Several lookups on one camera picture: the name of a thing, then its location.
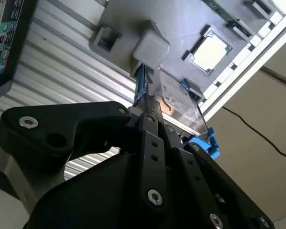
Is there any hard disk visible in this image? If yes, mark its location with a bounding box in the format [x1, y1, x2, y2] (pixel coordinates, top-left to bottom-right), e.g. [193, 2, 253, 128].
[133, 61, 222, 161]

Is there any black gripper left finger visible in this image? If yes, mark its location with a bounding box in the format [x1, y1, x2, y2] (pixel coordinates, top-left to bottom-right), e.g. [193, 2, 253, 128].
[0, 101, 170, 214]

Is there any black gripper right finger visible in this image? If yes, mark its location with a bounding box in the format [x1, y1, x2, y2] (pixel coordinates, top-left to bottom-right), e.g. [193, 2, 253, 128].
[147, 95, 275, 229]

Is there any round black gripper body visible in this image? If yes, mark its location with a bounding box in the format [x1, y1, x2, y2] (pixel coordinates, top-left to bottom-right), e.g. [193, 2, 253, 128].
[26, 154, 205, 229]

